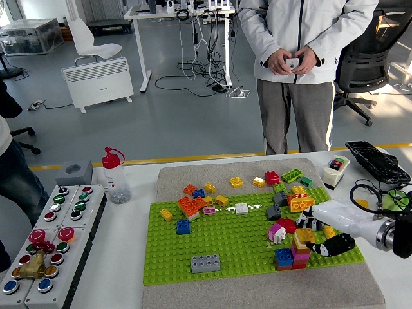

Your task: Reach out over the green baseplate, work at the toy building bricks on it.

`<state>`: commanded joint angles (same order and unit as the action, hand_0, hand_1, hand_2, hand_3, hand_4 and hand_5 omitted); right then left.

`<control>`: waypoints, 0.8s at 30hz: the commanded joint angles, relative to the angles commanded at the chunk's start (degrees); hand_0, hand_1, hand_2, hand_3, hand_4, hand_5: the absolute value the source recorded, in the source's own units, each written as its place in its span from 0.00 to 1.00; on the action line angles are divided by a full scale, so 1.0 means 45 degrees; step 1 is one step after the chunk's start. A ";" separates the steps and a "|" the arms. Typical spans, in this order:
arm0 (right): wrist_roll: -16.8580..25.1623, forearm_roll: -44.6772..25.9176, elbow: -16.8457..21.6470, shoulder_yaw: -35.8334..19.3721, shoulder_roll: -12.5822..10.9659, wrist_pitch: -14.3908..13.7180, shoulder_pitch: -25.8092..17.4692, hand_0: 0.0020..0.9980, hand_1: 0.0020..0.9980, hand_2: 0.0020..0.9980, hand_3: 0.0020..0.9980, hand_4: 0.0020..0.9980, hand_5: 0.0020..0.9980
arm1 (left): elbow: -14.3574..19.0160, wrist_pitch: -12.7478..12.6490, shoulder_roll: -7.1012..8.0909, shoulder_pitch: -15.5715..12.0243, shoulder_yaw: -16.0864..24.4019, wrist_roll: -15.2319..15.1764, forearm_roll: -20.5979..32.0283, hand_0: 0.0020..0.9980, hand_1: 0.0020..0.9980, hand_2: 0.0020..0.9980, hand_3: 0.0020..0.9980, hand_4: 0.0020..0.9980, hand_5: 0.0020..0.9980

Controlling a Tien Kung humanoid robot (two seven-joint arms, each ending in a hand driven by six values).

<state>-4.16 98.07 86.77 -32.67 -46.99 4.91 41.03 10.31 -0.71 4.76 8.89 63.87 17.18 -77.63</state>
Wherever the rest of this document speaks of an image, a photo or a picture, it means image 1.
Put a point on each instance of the large yellow hollow brick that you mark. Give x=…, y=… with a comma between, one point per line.
x=302, y=204

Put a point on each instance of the small pink brick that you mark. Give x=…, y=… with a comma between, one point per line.
x=209, y=210

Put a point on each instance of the red dotted brick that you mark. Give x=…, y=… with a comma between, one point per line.
x=289, y=196

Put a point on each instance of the person's right hand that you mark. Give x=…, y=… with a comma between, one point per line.
x=277, y=62

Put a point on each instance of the pink and white figure brick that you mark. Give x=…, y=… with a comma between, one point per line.
x=277, y=232

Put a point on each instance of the white plastic chair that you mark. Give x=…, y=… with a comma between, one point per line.
x=80, y=35

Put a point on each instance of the black swivel chair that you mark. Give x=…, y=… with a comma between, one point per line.
x=8, y=103

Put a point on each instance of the grey block with round hole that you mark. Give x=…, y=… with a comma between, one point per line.
x=83, y=175

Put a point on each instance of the white and yellow brick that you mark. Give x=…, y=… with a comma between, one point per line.
x=258, y=181

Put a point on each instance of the blue four-stud brick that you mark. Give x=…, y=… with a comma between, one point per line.
x=198, y=193
x=183, y=226
x=283, y=257

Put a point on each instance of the red four-stud brick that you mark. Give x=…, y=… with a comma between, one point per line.
x=272, y=177

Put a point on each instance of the green studded baseplate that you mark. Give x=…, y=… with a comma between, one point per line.
x=225, y=254

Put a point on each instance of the grey eight-stud brick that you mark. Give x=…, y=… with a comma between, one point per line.
x=205, y=263

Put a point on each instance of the large grey pushbutton box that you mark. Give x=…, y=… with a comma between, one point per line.
x=64, y=270
x=19, y=289

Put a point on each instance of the black mesh office chair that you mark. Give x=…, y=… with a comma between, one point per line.
x=363, y=64

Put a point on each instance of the small yellow brick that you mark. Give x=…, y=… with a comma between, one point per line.
x=208, y=200
x=166, y=214
x=328, y=231
x=210, y=187
x=362, y=202
x=298, y=190
x=221, y=200
x=236, y=182

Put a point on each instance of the small white camera device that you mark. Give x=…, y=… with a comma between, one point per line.
x=292, y=64

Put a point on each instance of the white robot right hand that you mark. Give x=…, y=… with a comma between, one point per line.
x=341, y=219

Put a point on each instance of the dark grey sloped brick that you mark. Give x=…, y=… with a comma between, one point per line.
x=273, y=211
x=280, y=198

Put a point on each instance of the white switch box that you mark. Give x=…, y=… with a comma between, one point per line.
x=333, y=175

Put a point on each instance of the person's left hand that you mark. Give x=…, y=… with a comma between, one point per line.
x=309, y=61

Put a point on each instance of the black power adapter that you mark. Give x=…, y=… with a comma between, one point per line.
x=219, y=89

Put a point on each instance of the white desk camera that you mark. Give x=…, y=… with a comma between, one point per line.
x=170, y=5

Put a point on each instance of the person's left forearm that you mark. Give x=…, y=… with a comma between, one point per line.
x=347, y=35

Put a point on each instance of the orange layered brick stack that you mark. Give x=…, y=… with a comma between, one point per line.
x=191, y=206

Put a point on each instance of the lime green long brick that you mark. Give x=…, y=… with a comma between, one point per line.
x=292, y=175

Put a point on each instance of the metal floor socket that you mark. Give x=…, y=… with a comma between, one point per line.
x=35, y=105

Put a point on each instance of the black platform cart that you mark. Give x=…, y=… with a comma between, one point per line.
x=109, y=24

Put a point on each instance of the lime green printed part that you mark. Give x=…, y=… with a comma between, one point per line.
x=393, y=194

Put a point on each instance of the white desk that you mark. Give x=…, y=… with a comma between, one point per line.
x=135, y=15

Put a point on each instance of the clear plastic crate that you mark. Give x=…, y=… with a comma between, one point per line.
x=32, y=35

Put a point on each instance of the clear bottle with red cap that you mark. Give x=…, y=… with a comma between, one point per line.
x=116, y=183

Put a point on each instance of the pink four-stud brick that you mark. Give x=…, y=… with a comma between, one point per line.
x=299, y=257

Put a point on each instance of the black round stand base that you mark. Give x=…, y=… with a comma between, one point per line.
x=11, y=72

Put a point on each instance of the orange four-stud brick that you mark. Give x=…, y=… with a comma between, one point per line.
x=190, y=189

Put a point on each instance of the dark green brick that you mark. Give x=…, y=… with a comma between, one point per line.
x=305, y=181

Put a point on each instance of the person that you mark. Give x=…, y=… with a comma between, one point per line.
x=305, y=19
x=22, y=186

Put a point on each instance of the yellow brick with white base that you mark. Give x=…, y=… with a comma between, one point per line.
x=302, y=235

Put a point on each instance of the red base brick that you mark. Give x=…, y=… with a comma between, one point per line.
x=298, y=266

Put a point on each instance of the white panel heater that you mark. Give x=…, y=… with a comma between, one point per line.
x=96, y=83

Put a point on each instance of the grey-brown mat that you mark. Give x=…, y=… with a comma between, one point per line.
x=193, y=174

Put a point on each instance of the brown flat brick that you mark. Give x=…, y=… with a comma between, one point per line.
x=283, y=268

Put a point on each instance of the person's right forearm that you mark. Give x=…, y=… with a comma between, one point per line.
x=257, y=38

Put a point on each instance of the black plastic tray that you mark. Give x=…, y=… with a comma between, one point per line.
x=376, y=161

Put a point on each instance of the lime green four-stud brick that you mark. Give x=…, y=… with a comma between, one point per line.
x=280, y=187

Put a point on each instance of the red rounded brick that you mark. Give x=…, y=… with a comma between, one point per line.
x=286, y=224

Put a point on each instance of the white four-stud brick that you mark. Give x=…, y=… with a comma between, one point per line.
x=241, y=208

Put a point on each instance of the small grey pushbutton box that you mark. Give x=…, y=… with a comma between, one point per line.
x=56, y=209
x=90, y=206

